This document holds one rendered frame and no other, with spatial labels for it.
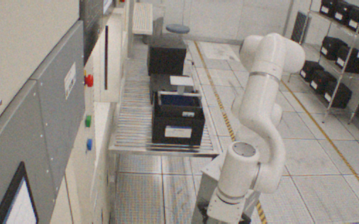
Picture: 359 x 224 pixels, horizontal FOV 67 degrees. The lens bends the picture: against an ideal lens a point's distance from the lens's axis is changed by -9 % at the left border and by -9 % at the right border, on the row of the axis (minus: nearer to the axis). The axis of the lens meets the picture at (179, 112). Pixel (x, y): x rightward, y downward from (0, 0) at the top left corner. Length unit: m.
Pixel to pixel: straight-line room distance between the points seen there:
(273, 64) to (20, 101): 0.64
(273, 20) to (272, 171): 5.61
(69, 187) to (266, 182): 0.55
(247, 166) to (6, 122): 0.55
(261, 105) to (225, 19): 5.22
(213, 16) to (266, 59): 5.10
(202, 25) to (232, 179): 5.27
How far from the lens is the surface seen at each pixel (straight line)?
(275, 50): 0.86
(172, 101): 1.72
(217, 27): 5.99
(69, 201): 0.96
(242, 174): 0.76
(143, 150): 1.60
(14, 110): 0.42
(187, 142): 1.66
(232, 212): 0.89
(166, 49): 2.31
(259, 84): 0.82
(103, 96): 1.78
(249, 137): 1.39
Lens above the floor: 1.77
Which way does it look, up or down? 31 degrees down
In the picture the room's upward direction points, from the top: 8 degrees clockwise
